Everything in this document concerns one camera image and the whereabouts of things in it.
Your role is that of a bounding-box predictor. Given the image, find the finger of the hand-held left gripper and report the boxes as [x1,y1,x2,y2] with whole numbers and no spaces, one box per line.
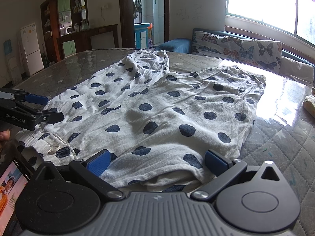
[16,102,65,131]
[15,92,49,106]

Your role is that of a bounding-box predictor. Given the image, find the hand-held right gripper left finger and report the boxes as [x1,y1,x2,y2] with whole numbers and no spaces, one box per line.
[32,149,125,200]

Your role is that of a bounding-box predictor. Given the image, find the blue cabinet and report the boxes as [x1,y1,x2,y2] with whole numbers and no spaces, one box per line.
[134,23,151,50]

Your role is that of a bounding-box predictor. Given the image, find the white navy polka dot pajamas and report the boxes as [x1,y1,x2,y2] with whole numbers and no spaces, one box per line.
[16,50,267,193]

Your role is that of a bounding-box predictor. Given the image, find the window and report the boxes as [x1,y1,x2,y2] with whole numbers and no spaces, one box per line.
[225,0,315,40]

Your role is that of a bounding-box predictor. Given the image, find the dark wooden door frame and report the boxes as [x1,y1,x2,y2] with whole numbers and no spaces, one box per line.
[119,0,171,50]

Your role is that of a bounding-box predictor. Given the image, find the white refrigerator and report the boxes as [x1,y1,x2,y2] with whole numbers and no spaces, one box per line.
[20,22,45,77]

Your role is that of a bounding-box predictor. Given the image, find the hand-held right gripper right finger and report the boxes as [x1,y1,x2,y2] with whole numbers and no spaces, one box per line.
[191,150,283,201]

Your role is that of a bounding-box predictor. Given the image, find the grey star quilted table cover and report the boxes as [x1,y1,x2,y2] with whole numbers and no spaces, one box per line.
[0,48,315,236]

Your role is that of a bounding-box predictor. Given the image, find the butterfly print cushion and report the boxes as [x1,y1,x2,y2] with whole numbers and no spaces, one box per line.
[191,30,283,74]

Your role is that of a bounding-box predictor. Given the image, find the blue seat cushion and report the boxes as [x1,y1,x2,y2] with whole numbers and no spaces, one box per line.
[155,38,193,54]

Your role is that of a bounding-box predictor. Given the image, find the pale yellow cloth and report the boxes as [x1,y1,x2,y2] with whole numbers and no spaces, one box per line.
[302,87,315,116]

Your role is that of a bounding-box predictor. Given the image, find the dark wooden cabinet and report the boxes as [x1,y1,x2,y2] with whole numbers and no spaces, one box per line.
[40,0,119,63]

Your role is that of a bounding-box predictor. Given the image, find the beige cushion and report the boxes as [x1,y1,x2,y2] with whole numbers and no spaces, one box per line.
[280,56,315,85]

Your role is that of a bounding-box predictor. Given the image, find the black phone with lit screen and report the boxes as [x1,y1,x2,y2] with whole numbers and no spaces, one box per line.
[0,150,35,236]

